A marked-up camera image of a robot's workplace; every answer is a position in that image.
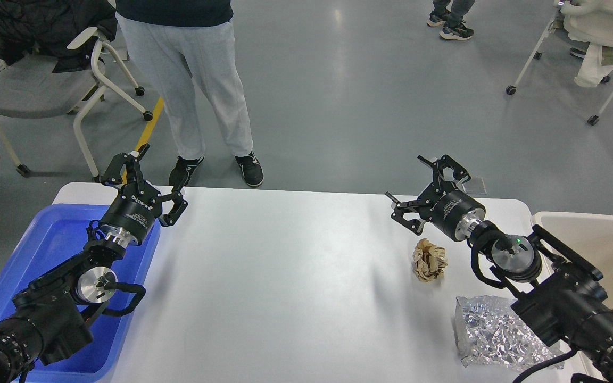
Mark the walking person's feet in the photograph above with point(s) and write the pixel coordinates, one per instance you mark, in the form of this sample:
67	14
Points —
451	21

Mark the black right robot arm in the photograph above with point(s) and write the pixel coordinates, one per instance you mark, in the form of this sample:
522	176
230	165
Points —
557	291

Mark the crumpled brown paper ball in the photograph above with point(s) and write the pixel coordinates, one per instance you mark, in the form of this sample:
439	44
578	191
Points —
429	260

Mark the black jacket on chair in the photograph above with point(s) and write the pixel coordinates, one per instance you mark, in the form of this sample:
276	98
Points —
51	26

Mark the cream garment on chair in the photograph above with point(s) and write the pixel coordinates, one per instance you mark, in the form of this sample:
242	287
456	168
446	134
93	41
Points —
591	22

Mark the grey chair with white frame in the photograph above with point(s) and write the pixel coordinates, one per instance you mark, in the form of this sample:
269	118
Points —
30	89

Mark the person in grey sweatpants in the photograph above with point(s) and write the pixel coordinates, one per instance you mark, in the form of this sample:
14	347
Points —
182	47

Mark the silver foil bag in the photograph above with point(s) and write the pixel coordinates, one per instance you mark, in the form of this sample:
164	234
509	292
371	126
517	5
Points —
490	333

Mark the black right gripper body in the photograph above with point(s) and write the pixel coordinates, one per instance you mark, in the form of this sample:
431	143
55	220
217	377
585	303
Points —
456	214

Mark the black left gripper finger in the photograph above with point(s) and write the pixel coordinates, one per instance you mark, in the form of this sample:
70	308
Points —
124	174
179	205

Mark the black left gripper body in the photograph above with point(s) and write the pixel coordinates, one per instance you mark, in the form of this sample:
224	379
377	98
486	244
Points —
132	213

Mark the right metal floor plate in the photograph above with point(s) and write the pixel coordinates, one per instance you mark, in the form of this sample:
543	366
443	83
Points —
475	186

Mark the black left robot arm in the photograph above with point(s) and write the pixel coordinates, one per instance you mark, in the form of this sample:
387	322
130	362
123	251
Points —
54	313

